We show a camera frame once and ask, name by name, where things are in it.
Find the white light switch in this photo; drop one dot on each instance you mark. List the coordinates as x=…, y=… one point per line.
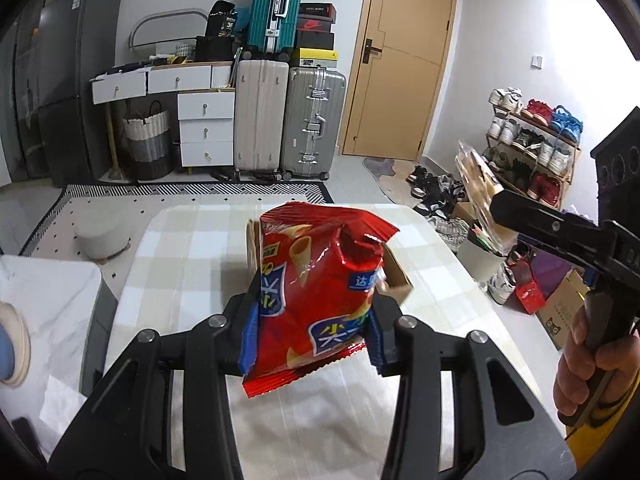
x=536, y=61

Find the clear biscuit packet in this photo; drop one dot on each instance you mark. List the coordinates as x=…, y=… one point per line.
x=480, y=190

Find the thin black shoebox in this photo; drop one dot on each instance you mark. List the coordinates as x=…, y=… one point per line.
x=317, y=9

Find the red crisp packet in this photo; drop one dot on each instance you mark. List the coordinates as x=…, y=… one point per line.
x=310, y=290

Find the silver suitcase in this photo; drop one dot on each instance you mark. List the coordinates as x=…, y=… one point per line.
x=312, y=125

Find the black storage box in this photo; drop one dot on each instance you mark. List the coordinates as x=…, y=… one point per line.
x=215, y=49

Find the pile of sneakers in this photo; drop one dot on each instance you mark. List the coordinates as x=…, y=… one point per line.
x=440, y=200

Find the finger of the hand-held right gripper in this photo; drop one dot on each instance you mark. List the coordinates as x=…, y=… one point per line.
x=550, y=230

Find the grey irregular rug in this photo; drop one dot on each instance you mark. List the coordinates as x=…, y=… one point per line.
x=395, y=175

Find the beige suitcase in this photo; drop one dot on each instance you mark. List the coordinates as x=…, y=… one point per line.
x=260, y=120

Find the small white basket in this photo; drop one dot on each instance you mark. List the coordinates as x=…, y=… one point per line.
x=183, y=50

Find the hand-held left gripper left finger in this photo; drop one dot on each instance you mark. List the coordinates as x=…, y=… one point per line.
x=249, y=345

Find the grey refrigerator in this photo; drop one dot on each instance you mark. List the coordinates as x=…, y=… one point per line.
x=80, y=85

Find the marble side table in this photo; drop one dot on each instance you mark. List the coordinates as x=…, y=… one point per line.
x=55, y=310

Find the person's right hand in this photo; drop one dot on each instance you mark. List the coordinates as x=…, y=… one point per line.
x=580, y=370

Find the black white patterned rug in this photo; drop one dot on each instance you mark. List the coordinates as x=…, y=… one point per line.
x=150, y=192

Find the white round stool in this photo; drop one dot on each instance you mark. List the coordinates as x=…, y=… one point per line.
x=102, y=232

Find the shoe rack with shoes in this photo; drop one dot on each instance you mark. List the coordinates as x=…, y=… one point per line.
x=535, y=145

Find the red black shoebox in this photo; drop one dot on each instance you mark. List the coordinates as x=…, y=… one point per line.
x=314, y=22

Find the black bag with white label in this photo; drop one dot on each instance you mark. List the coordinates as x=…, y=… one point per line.
x=222, y=19

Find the teal suitcase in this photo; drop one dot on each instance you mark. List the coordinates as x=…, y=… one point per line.
x=275, y=10

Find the person's right forearm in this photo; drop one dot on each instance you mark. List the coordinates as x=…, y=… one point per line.
x=610, y=425

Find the purple bag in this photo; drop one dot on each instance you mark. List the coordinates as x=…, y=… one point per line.
x=552, y=272

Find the beige waste bin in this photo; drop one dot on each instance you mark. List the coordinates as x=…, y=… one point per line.
x=480, y=260

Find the blue and beige bowl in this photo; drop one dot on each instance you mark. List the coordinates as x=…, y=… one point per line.
x=15, y=345

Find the brown cardboard box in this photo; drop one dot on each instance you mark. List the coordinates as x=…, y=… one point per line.
x=397, y=280

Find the white drawer desk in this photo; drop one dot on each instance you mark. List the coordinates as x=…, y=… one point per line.
x=205, y=130

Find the grey white woven basket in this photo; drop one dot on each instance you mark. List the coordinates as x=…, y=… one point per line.
x=147, y=145

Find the brown carton with cartoon print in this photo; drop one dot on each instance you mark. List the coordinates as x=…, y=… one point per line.
x=562, y=310

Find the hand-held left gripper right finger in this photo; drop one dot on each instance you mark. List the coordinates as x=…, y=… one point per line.
x=380, y=350

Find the wooden door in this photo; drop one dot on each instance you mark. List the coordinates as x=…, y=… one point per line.
x=400, y=85

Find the red gift bag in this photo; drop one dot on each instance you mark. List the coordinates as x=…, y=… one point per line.
x=530, y=290

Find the dark glass wardrobe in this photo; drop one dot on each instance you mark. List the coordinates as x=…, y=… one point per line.
x=20, y=110

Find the yellow black shoebox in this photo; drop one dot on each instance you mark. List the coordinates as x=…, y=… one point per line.
x=315, y=57

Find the plain black shoebox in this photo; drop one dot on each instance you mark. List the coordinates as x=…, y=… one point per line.
x=315, y=40

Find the grey curved metal frame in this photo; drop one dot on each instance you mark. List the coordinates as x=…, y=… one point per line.
x=150, y=20

